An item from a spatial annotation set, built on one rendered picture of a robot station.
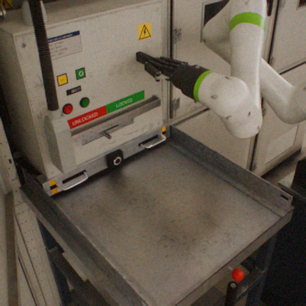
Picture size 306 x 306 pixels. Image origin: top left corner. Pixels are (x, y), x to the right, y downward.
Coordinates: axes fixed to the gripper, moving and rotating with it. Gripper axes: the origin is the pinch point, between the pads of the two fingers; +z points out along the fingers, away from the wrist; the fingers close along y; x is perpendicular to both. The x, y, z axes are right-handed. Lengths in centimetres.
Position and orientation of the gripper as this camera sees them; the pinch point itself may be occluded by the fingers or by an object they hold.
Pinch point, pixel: (144, 59)
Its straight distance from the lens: 122.5
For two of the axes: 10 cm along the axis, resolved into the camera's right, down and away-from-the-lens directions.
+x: -0.1, -8.0, -6.0
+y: 7.6, -4.0, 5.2
